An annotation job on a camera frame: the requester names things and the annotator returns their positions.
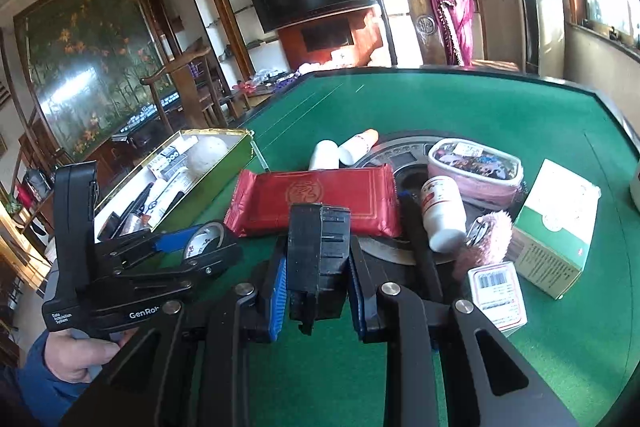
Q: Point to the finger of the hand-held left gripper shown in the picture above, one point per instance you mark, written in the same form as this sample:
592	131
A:
210	267
172	242

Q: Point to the long grey white carton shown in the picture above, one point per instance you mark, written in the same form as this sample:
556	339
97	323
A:
167	159

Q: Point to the carved wooden chair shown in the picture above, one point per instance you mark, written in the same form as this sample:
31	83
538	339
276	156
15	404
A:
420	27

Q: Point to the pink oval hair-tie box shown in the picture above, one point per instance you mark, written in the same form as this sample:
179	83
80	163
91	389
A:
475	172

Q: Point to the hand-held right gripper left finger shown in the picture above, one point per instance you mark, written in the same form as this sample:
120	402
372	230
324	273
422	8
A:
277	302

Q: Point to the red wooden television cabinet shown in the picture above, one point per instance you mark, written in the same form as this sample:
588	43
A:
325	37

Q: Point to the pink fluffy hair clip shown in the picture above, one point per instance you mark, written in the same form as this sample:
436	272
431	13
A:
487	242

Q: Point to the white green carton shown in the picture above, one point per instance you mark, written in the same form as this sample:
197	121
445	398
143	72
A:
555	227

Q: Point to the person's left forearm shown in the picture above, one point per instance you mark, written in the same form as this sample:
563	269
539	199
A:
30	387

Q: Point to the white bottle red label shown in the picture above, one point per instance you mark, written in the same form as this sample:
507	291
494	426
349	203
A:
442	212

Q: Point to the white fluffy ball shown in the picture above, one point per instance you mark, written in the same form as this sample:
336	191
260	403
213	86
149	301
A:
207	155

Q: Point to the black ribbed round plastic part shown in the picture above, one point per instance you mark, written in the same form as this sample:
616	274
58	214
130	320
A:
320	257

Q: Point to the white bottle orange cap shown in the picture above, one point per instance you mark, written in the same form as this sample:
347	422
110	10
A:
357	145

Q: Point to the pile of assorted trinkets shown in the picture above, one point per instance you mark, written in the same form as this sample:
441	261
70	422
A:
270	79

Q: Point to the wooden wall shelf unit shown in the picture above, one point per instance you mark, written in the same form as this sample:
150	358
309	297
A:
220	7

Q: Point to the large floral wall painting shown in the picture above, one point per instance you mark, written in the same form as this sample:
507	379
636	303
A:
80	67

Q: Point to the plain white plastic bottle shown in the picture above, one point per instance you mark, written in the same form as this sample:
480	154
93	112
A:
322	154

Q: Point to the wooden armchair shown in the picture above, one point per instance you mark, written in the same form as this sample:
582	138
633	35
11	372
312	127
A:
185	82

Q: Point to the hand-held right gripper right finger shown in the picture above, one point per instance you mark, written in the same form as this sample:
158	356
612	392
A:
357	307

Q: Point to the green gold cardboard box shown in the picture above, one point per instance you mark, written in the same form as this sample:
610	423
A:
225	172

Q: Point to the round table control panel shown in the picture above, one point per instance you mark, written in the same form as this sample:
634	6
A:
400	157

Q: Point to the person's left hand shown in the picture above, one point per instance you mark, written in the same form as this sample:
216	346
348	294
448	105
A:
75	354

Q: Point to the small white barcode box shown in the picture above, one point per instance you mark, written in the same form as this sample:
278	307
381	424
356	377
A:
497	294

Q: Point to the magenta cloth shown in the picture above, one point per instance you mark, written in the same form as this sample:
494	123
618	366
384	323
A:
452	22

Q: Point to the black tape roll red label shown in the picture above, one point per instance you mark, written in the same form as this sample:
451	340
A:
207	239

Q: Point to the red foil packet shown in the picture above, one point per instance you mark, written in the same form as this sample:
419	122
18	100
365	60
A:
315	202

